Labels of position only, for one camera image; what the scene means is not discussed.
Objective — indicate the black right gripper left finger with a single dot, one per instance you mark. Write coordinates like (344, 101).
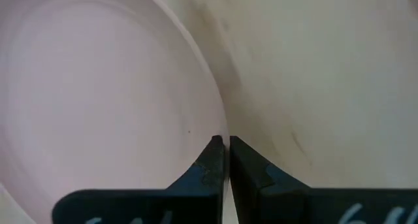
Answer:
(209, 185)

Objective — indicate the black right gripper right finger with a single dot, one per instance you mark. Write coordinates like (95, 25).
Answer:
(258, 191)

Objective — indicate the peach plate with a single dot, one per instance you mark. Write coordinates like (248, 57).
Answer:
(98, 93)

